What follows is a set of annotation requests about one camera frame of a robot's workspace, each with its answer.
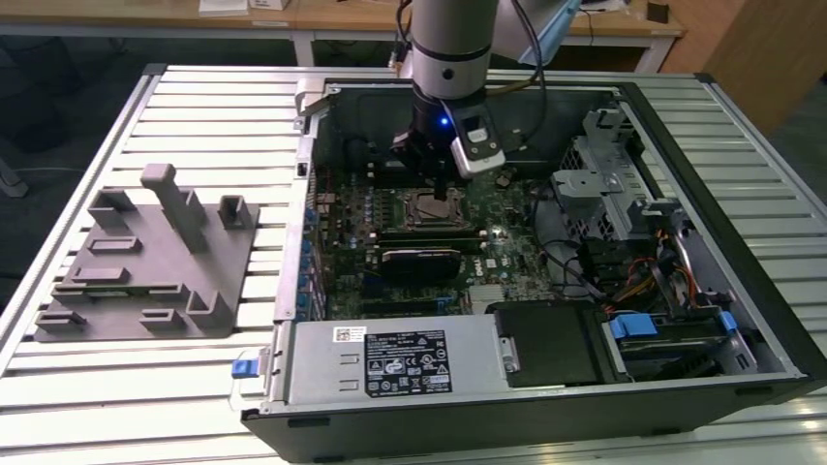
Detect silver CPU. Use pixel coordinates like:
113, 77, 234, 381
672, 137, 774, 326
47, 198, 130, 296
416, 196, 457, 222

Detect CPU socket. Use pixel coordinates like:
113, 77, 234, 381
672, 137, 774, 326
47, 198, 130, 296
400, 187, 472, 231

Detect grey metal drive cage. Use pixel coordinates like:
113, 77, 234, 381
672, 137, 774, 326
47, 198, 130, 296
548, 108, 686, 243

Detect green motherboard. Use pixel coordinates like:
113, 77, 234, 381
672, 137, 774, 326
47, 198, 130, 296
302, 162, 582, 324

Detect black graphics card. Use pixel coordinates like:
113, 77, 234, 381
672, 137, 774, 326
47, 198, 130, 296
377, 247, 465, 283

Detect small silver heatsink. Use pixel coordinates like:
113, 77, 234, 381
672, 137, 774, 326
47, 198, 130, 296
468, 285, 509, 307

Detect wooden desk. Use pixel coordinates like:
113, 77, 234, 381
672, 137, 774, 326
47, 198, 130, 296
0, 0, 686, 74

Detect black expansion slot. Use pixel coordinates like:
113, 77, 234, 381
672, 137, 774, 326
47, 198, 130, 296
357, 298, 436, 315

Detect hard disk in blue carrier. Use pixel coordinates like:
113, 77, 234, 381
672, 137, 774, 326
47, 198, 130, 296
598, 313, 737, 384

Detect silver power supply unit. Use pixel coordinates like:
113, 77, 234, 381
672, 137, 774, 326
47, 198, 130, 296
281, 318, 518, 409

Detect grey parts rack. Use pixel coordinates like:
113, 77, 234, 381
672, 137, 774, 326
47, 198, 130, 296
30, 162, 264, 344

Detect wooden cabinet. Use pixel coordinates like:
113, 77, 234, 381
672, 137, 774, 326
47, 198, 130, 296
662, 0, 827, 136

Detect blue case latch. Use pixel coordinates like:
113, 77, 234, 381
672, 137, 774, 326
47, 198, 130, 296
229, 352, 260, 380

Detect grey furniture leg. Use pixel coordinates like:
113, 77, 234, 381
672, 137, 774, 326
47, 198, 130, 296
0, 153, 27, 198

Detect black open PC case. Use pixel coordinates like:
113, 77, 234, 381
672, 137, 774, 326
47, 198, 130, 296
228, 71, 827, 465

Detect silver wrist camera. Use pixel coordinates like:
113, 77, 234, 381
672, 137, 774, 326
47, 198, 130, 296
449, 113, 506, 179

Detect tan cable plug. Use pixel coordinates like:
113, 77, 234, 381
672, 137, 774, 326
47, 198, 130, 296
484, 79, 538, 97

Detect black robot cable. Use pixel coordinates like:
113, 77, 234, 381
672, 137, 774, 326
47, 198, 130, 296
502, 0, 550, 151

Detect black wire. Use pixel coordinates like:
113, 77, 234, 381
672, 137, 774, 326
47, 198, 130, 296
538, 234, 605, 304

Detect yellow and red wires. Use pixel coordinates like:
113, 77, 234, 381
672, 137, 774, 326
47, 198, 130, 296
605, 257, 654, 311

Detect orange wire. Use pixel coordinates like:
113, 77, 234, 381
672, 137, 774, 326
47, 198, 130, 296
670, 268, 704, 312

